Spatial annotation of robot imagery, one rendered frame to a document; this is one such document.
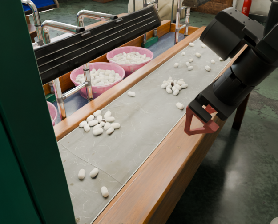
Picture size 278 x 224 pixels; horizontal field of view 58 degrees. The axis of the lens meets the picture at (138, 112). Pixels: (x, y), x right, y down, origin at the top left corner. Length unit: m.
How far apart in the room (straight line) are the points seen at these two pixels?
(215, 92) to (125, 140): 0.47
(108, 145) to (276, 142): 1.62
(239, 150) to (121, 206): 1.49
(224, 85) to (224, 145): 1.61
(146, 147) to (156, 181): 0.17
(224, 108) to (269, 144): 1.74
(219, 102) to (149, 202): 0.33
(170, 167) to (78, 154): 0.30
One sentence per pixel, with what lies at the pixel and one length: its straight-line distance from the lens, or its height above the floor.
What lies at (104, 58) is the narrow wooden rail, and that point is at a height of 0.74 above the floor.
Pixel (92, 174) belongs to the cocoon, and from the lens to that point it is 0.76.
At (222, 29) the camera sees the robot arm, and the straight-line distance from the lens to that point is 0.44.
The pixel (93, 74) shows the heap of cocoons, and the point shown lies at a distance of 1.31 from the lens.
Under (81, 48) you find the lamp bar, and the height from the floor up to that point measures 1.08.
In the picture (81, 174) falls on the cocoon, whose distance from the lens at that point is 0.76.
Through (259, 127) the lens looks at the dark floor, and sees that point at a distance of 2.34.
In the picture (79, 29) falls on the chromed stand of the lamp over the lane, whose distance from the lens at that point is 0.72.
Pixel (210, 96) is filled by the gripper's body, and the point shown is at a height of 1.08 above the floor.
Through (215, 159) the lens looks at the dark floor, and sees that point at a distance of 1.92.
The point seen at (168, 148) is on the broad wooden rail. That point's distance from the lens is 0.81.
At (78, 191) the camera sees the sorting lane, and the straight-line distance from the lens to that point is 0.75.
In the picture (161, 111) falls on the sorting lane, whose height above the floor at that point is 0.74.
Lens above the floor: 1.32
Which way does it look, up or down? 35 degrees down
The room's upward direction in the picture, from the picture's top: straight up
